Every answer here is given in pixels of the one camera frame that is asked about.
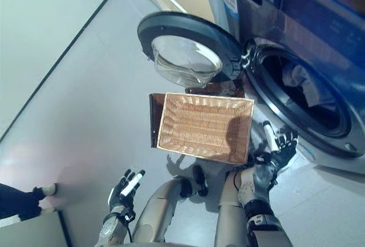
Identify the robot left hand black glove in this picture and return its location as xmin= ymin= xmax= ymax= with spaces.
xmin=108 ymin=168 xmax=146 ymax=210

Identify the robot right hand black glove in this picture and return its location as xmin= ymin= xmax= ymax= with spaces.
xmin=253 ymin=120 xmax=299 ymax=172

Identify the light grey white hoodie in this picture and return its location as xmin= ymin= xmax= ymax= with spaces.
xmin=281 ymin=64 xmax=322 ymax=108

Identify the grey front-load washing machine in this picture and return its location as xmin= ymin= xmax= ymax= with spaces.
xmin=212 ymin=0 xmax=365 ymax=175

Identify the round glass washing machine door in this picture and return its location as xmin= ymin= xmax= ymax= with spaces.
xmin=136 ymin=11 xmax=243 ymax=87

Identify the silver robot left leg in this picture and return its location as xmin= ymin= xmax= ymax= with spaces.
xmin=132 ymin=164 xmax=210 ymax=245

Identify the silver robot leg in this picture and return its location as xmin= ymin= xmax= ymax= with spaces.
xmin=132 ymin=164 xmax=210 ymax=245
xmin=215 ymin=169 xmax=249 ymax=247

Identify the silver robot right leg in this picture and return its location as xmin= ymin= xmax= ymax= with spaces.
xmin=215 ymin=169 xmax=249 ymax=247

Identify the dark brown wooden stand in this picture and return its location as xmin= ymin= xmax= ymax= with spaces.
xmin=148 ymin=80 xmax=246 ymax=149

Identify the rectangular wicker laundry tray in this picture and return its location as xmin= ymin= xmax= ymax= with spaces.
xmin=156 ymin=92 xmax=255 ymax=165

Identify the white board black edge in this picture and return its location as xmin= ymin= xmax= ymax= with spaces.
xmin=0 ymin=209 xmax=72 ymax=247

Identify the small blue white sticker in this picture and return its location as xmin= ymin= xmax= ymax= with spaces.
xmin=224 ymin=0 xmax=240 ymax=21

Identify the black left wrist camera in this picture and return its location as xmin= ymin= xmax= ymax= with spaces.
xmin=121 ymin=208 xmax=136 ymax=224

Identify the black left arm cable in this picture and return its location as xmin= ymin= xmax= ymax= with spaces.
xmin=125 ymin=221 xmax=133 ymax=244

